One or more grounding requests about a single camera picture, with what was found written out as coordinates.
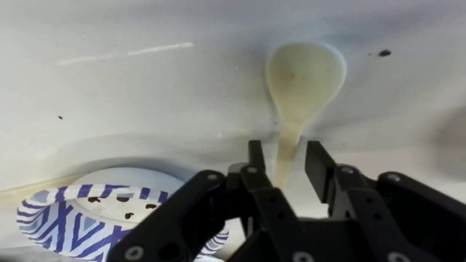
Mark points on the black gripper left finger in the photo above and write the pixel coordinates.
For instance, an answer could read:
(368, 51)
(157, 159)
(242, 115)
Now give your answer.
(194, 223)

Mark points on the white plastic spoon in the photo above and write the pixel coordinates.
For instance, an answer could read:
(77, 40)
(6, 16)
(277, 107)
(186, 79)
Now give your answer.
(306, 82)

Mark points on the stray coffee bean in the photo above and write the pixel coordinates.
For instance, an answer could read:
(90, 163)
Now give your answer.
(384, 53)

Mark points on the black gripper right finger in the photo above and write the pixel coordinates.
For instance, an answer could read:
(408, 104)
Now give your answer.
(416, 223)

